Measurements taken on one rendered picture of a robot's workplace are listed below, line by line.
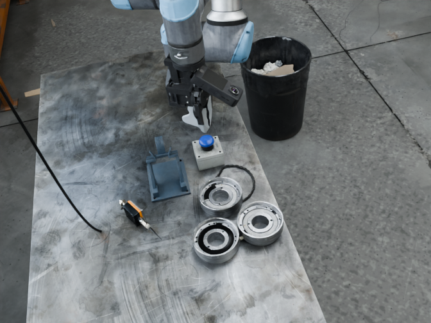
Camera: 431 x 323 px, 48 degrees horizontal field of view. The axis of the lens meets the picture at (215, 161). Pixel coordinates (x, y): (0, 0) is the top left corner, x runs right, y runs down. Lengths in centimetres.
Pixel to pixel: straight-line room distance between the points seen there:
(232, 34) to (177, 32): 41
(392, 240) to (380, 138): 61
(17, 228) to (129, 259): 136
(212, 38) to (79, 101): 49
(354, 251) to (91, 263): 123
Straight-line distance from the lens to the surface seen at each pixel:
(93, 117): 154
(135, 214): 117
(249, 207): 114
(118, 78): 167
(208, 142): 125
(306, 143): 249
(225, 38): 138
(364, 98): 279
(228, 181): 120
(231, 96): 106
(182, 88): 108
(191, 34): 100
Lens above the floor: 172
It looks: 45 degrees down
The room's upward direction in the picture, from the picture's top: 8 degrees counter-clockwise
